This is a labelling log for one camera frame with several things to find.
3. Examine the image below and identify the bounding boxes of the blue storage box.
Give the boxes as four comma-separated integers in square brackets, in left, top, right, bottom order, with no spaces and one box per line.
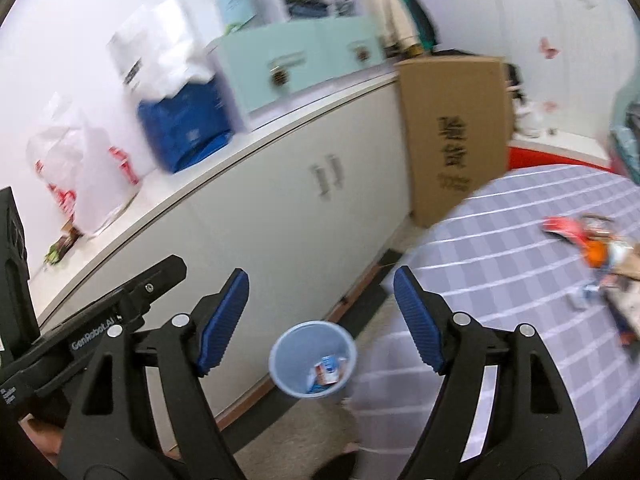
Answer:
[137,79,233,174]

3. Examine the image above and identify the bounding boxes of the red torn paper bag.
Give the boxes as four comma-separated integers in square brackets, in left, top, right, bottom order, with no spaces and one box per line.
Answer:
[541,217,587,249]

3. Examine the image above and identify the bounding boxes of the blue trash bin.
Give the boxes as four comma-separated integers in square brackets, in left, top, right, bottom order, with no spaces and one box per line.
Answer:
[268,321,358,402]

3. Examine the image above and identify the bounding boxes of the large brown cardboard box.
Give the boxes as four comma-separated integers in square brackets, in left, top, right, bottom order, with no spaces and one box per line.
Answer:
[396,56,514,228]

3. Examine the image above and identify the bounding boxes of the red platform step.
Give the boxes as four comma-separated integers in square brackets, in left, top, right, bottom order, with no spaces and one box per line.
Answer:
[508,130,611,171]

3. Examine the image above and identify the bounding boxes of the orange bottle cap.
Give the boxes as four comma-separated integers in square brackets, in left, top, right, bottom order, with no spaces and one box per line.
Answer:
[582,240,608,269]

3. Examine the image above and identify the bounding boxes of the blue white medicine box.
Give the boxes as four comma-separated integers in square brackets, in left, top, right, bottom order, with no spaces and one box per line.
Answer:
[306,356,347,394]

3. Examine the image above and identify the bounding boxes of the hanging jackets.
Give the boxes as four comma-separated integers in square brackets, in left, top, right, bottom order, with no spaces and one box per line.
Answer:
[361,0,438,58]

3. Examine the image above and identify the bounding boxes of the white wardrobe with butterflies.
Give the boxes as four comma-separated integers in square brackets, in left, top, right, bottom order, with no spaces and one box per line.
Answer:
[430,0,639,139]

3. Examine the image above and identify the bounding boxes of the white curved cabinet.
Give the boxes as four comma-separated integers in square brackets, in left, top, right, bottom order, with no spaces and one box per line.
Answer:
[30,75,410,420]

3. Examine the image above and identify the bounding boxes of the white red plastic bag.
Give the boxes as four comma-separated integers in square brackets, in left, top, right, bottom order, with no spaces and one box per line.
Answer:
[26,102,141,236]

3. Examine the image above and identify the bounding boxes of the mint green drawer unit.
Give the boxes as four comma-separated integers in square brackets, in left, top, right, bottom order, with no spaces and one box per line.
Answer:
[207,16,387,132]

